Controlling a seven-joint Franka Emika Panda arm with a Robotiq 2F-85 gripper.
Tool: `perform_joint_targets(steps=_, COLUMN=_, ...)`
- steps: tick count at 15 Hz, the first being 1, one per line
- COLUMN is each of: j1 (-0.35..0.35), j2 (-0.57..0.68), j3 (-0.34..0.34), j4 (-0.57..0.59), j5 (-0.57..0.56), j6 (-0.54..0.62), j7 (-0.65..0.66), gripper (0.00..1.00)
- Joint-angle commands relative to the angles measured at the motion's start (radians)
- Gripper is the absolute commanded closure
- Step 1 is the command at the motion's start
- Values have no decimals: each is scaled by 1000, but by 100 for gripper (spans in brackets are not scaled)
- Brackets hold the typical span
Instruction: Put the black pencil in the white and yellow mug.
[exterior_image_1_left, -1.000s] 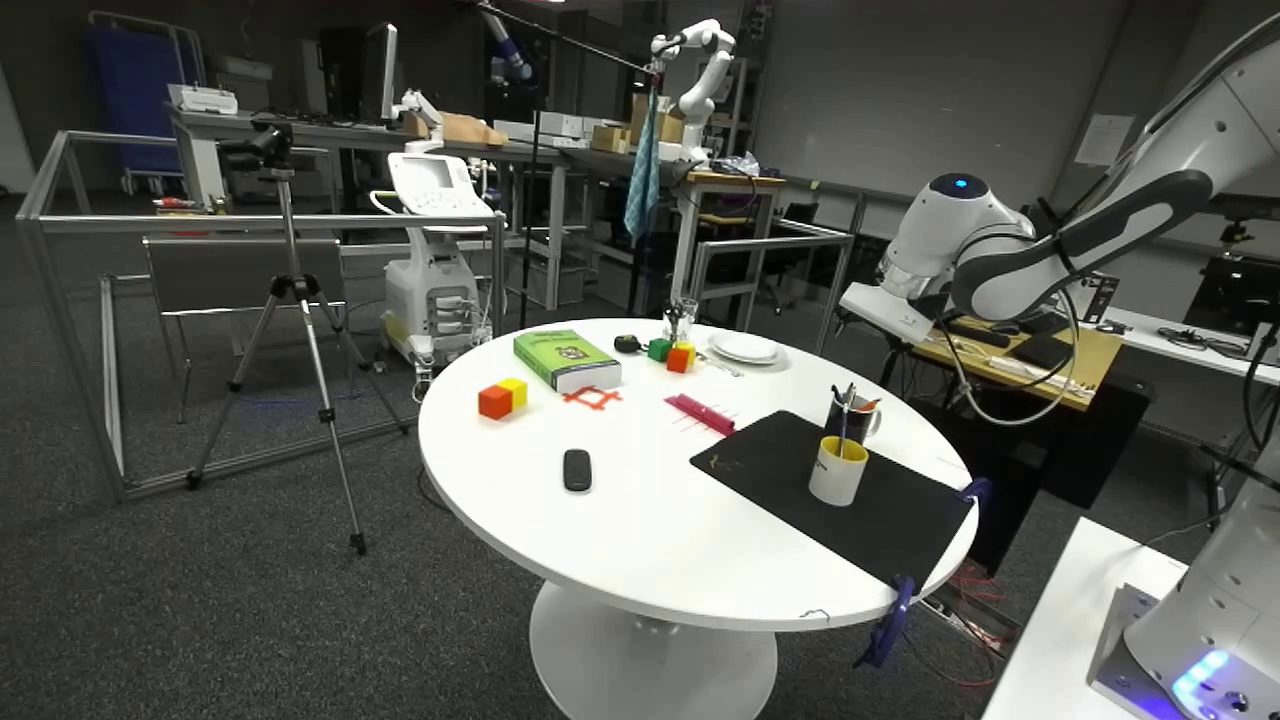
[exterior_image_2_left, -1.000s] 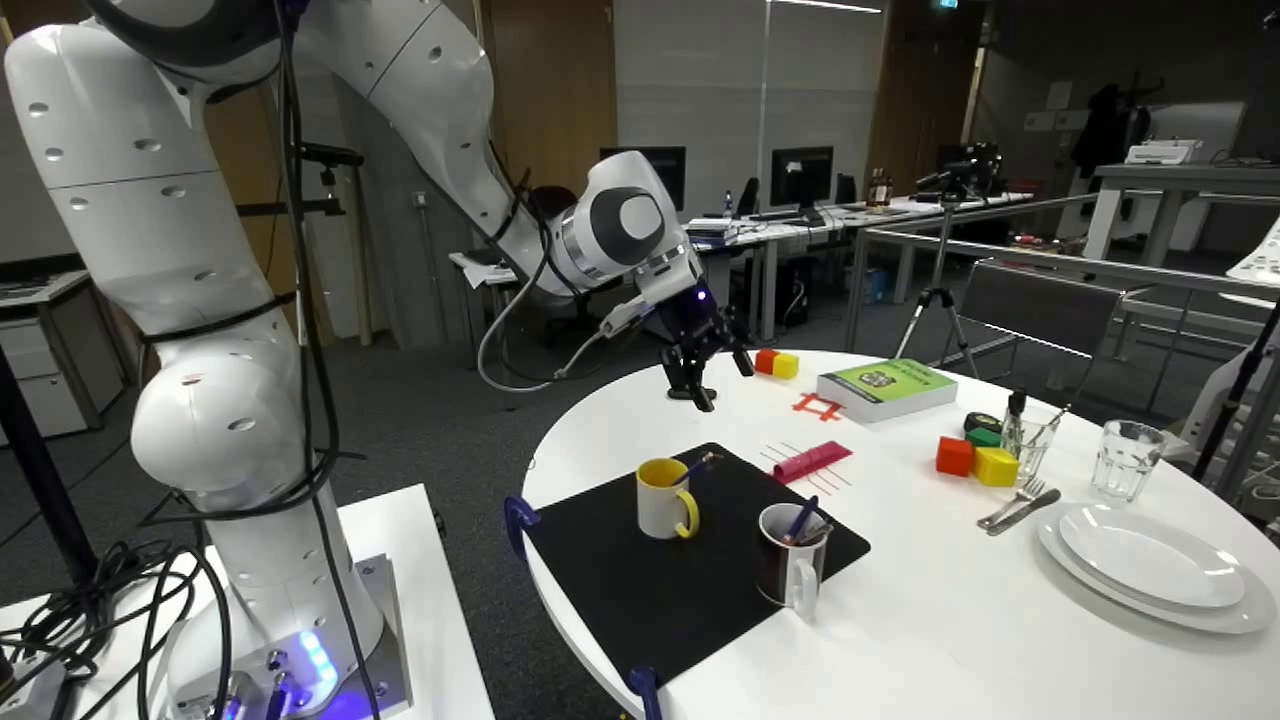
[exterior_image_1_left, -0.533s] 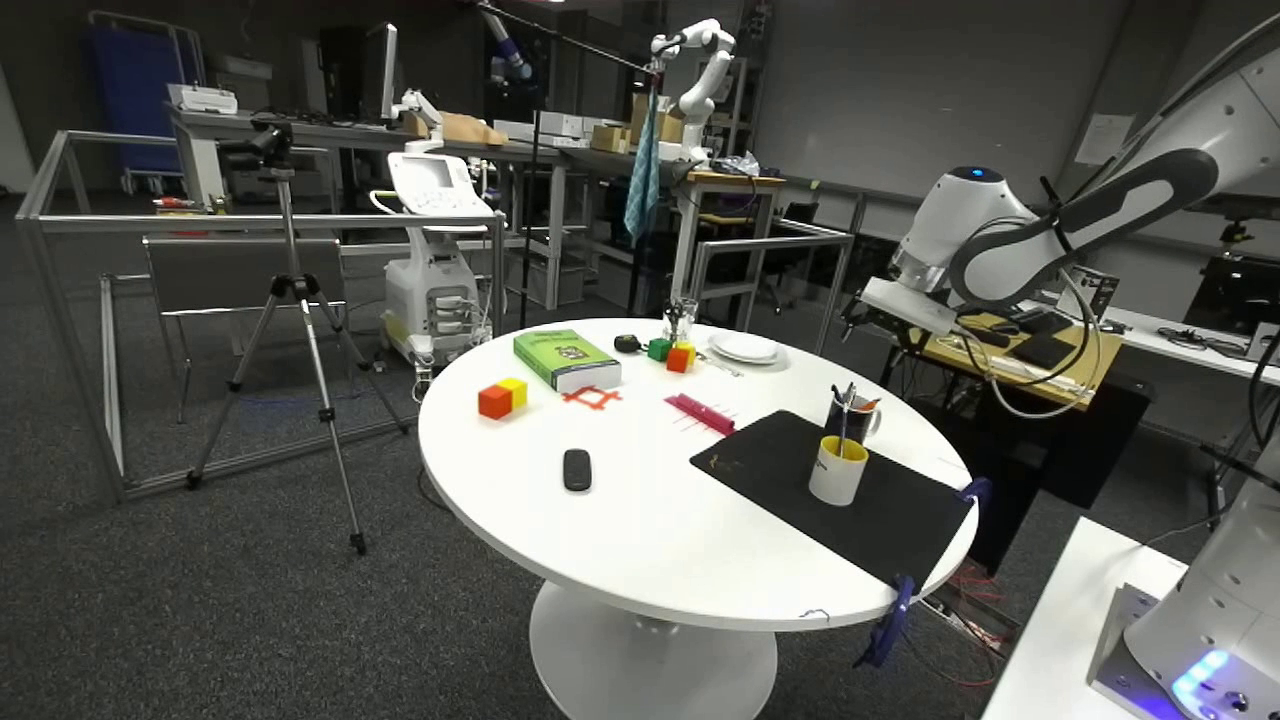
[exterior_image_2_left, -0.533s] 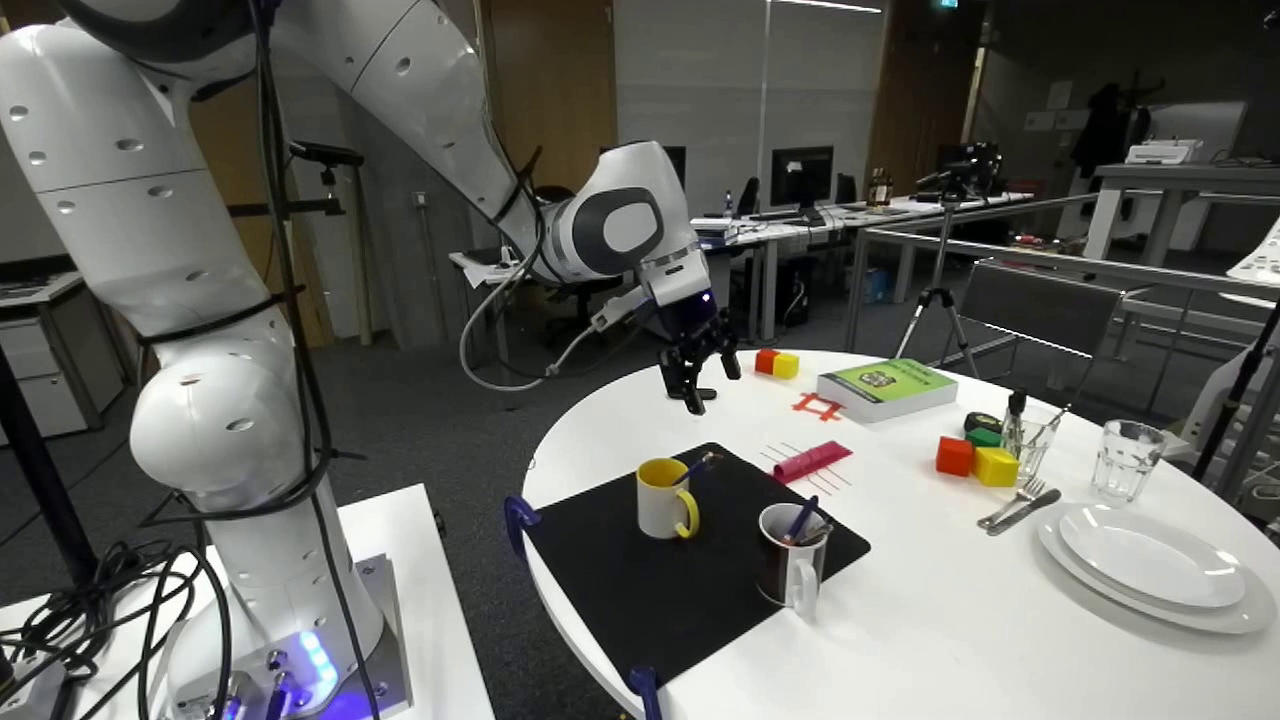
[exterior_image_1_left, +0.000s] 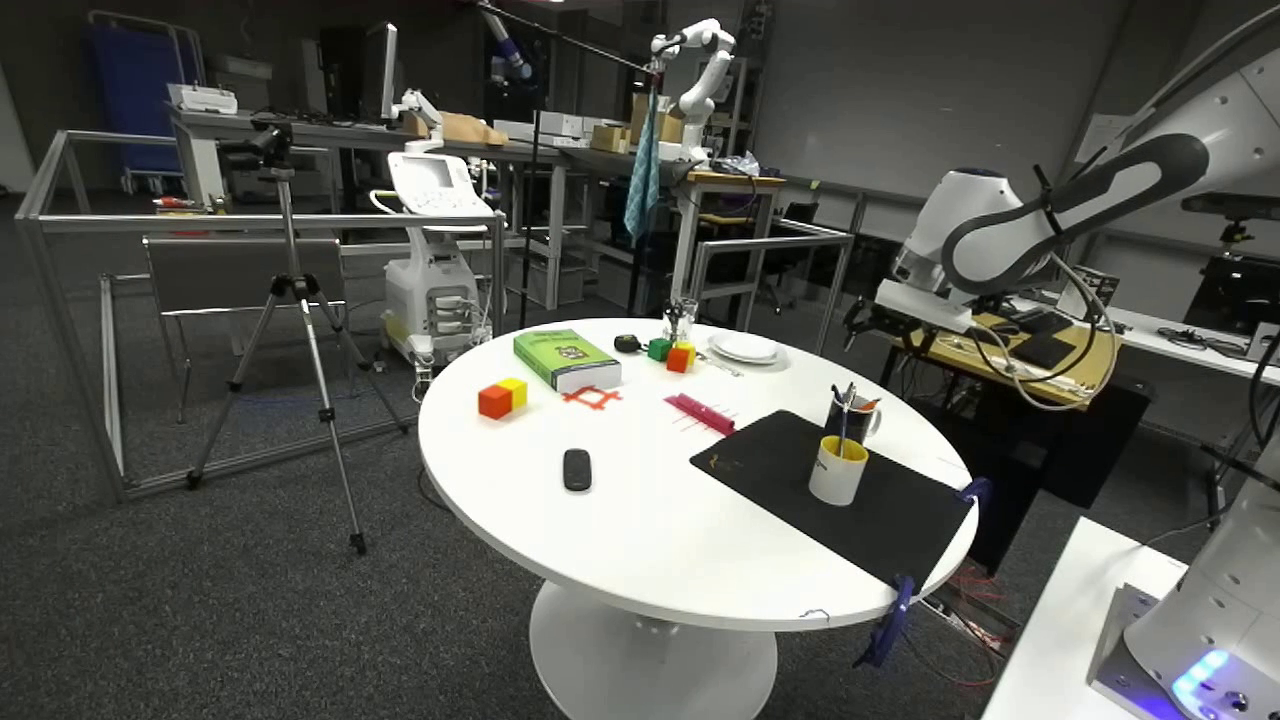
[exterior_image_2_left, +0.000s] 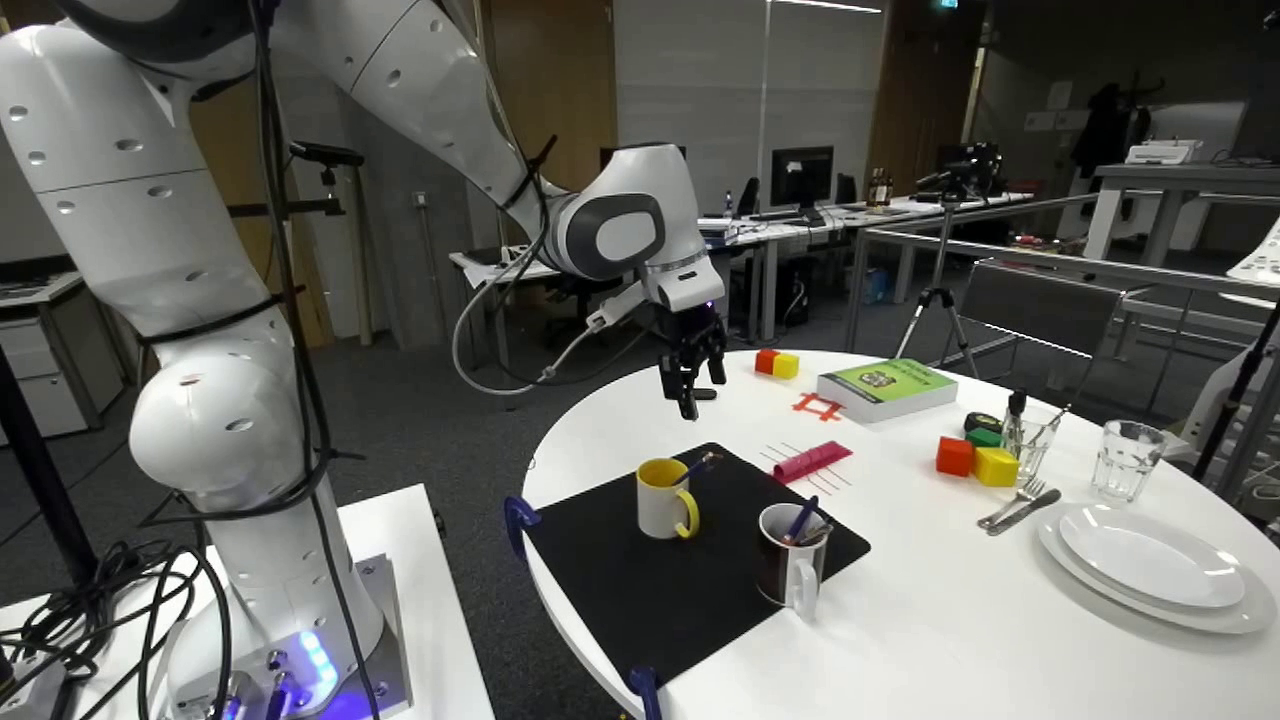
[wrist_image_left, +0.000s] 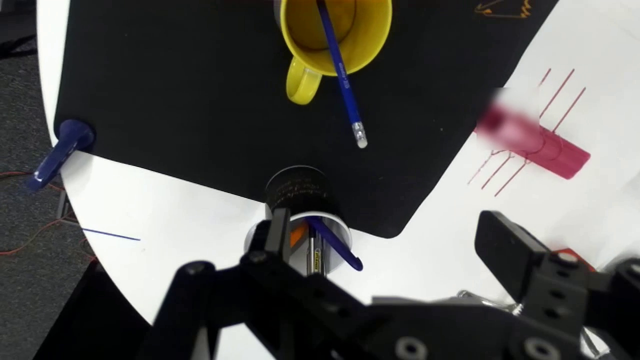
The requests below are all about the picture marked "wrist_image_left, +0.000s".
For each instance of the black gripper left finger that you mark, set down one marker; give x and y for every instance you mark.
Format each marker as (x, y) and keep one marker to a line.
(279, 232)

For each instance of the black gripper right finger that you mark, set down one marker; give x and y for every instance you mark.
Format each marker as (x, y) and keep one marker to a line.
(510, 252)

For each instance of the dark blue-black pencil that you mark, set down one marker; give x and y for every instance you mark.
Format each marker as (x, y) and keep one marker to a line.
(340, 73)

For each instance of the white and yellow mug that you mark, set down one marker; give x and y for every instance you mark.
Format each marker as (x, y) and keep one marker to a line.
(366, 41)

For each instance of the orange pen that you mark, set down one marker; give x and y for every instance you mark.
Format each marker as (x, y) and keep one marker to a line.
(299, 239)

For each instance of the blue pen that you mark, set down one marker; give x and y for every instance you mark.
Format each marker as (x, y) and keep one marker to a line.
(332, 242)

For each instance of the round white table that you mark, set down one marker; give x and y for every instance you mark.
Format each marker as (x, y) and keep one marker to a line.
(201, 220)

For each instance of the pink plastic ruler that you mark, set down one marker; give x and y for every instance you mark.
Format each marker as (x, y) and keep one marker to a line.
(540, 142)

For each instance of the black square table mat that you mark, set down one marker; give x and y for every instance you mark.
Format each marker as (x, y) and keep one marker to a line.
(166, 86)

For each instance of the blue table clamp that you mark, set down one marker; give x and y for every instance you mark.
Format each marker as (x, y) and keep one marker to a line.
(63, 150)

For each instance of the orange plastic frame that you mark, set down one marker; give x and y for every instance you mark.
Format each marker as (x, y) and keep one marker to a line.
(573, 254)

